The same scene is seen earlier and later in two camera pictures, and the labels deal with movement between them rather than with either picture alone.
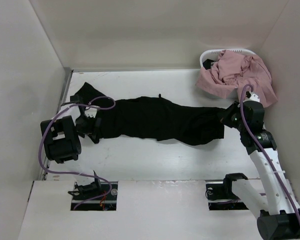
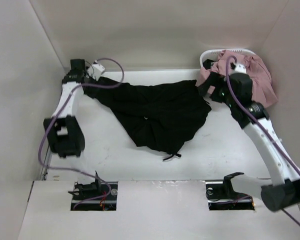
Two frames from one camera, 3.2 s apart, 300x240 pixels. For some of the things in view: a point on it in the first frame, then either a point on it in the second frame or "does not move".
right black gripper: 224,116 to 214,79
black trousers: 151,117 to 164,118
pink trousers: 233,71 does not move
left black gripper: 92,130 to 86,75
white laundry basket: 213,55 does not move
